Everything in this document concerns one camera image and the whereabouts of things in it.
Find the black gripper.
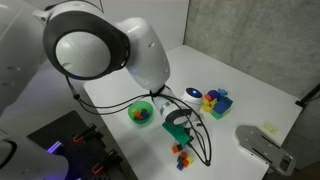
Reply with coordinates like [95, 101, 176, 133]
[182, 133, 196, 147]

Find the large green block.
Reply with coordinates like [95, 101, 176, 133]
[210, 108, 232, 121]

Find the large yellow block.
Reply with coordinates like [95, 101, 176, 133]
[200, 97, 218, 114]

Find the large blue block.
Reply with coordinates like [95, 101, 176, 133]
[212, 100, 230, 115]

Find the green plastic bowl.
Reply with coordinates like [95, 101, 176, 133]
[127, 101, 155, 125]

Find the large purple block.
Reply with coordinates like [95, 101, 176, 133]
[207, 89, 221, 100]

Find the large teal block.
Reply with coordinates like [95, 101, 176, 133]
[221, 96, 234, 108]

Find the light blue toy piece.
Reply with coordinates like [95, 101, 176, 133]
[217, 87, 229, 97]

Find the grey metal mounting plate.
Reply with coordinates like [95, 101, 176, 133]
[234, 124, 297, 177]

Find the yellow sticky note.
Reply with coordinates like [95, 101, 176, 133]
[260, 121, 279, 135]

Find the black orange toggle clamp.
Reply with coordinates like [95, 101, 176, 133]
[72, 123, 102, 145]
[91, 150, 118, 176]

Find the black base board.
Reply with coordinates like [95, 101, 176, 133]
[27, 110, 138, 180]

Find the black pole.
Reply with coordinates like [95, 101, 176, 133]
[294, 82, 320, 109]

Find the black cable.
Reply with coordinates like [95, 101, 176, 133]
[64, 75, 161, 116]
[159, 93, 212, 167]

